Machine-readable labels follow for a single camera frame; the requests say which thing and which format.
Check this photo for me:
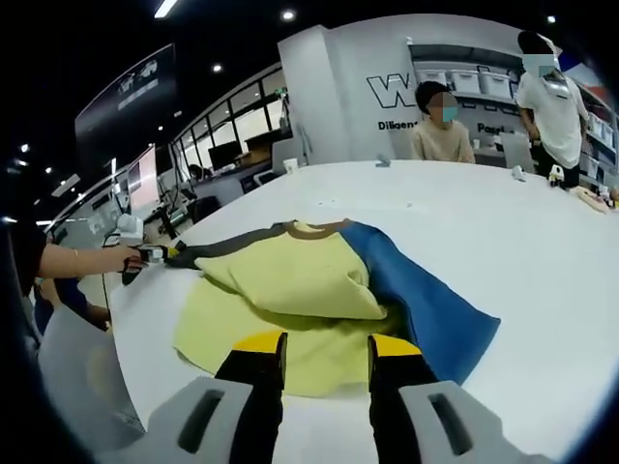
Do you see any yellow blue brown garment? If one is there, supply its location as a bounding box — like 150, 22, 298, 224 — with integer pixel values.
163, 217, 502, 399

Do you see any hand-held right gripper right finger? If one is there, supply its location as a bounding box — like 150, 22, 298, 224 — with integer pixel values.
367, 333, 550, 464

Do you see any cream cloth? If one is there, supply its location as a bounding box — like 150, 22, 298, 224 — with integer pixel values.
570, 185, 619, 215

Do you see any person's black sleeve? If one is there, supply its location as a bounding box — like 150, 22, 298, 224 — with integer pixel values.
13, 225, 48, 297

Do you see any brown cardboard box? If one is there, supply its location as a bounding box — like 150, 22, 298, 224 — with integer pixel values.
243, 134, 282, 154

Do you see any bright computer monitor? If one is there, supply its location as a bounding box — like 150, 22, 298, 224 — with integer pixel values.
126, 144, 159, 219

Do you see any large dark wall screen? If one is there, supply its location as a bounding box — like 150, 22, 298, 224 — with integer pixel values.
74, 43, 178, 166

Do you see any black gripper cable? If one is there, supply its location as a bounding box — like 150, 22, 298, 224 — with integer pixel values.
100, 233, 123, 311

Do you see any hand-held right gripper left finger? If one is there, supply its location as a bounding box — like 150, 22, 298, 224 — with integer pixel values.
94, 331, 290, 464

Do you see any grey open laptop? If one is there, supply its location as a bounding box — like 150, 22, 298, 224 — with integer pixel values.
499, 130, 536, 173

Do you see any person's left hand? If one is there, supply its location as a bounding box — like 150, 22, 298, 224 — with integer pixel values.
111, 244, 147, 275

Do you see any grey mesh office chair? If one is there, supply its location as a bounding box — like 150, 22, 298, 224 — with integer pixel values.
37, 307, 147, 437

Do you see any black computer monitor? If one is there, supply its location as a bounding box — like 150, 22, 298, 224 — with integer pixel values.
208, 143, 242, 171

